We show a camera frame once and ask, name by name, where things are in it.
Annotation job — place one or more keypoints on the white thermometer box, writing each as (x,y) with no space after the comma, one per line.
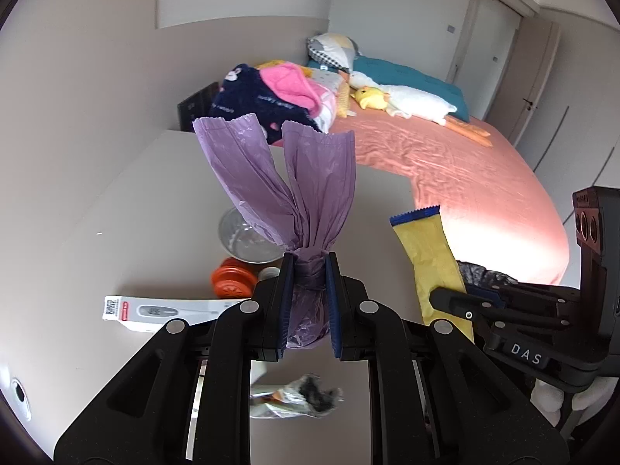
(145,312)

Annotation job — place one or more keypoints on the purple plastic bag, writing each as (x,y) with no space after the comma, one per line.
(310,193)

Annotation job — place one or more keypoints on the white fluffy cloth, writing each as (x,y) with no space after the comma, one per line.
(547,397)

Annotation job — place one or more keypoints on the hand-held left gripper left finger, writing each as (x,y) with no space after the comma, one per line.
(287,295)

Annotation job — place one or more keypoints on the yellow snack wrapper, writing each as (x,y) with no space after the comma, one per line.
(426,252)

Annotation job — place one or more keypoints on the crumpled silver wrapper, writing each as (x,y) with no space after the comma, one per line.
(290,397)

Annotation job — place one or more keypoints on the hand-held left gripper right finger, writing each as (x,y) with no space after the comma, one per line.
(332,295)

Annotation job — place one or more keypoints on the yellow duck plush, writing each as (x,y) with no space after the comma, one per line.
(370,98)

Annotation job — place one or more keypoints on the aluminium foil bowl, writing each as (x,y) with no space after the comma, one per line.
(242,242)

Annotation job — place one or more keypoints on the patchwork pillow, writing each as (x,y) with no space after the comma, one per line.
(334,48)

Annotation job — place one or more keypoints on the black wall socket panel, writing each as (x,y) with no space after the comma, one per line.
(193,106)

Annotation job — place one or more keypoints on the pink fleece blanket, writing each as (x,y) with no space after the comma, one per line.
(286,80)

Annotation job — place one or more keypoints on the orange plastic cap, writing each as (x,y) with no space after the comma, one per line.
(230,281)

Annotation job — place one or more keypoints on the black trash bag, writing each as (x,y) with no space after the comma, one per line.
(484,273)

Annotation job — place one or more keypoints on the white goose plush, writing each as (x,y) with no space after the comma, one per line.
(416,99)

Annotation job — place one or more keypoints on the navy printed blanket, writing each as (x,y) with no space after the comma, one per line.
(247,94)

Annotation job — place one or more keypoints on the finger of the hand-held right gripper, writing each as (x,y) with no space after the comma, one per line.
(460,307)
(523,295)

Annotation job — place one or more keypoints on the bed with pink sheet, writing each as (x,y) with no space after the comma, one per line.
(460,169)

